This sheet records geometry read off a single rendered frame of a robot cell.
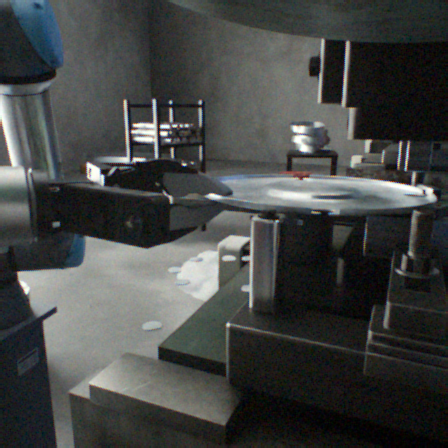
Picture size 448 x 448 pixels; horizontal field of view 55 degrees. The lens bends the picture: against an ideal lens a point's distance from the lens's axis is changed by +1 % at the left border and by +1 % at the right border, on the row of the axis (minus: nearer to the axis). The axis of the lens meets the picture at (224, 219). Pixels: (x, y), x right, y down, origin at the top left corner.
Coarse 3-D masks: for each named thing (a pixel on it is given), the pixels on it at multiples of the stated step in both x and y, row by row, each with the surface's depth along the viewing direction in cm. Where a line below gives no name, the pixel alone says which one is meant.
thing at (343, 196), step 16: (224, 176) 64; (240, 176) 66; (256, 176) 67; (272, 176) 68; (288, 176) 69; (320, 176) 68; (336, 176) 67; (240, 192) 53; (256, 192) 53; (272, 192) 52; (288, 192) 50; (304, 192) 50; (320, 192) 50; (336, 192) 51; (352, 192) 51; (368, 192) 55; (384, 192) 56; (400, 192) 56; (416, 192) 56; (256, 208) 43; (288, 208) 41; (304, 208) 41; (320, 208) 44; (336, 208) 44; (352, 208) 41; (368, 208) 41; (384, 208) 41; (400, 208) 42; (416, 208) 43
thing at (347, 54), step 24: (336, 48) 45; (360, 48) 42; (384, 48) 41; (408, 48) 40; (432, 48) 39; (312, 72) 47; (336, 72) 45; (360, 72) 42; (384, 72) 41; (408, 72) 41; (432, 72) 40; (336, 96) 46; (360, 96) 43; (384, 96) 42; (408, 96) 41; (432, 96) 40
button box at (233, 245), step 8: (224, 240) 87; (232, 240) 87; (240, 240) 87; (248, 240) 88; (224, 248) 85; (232, 248) 84; (240, 248) 84; (240, 256) 84; (224, 264) 86; (232, 264) 85; (240, 264) 84; (224, 272) 86; (232, 272) 85; (224, 280) 86
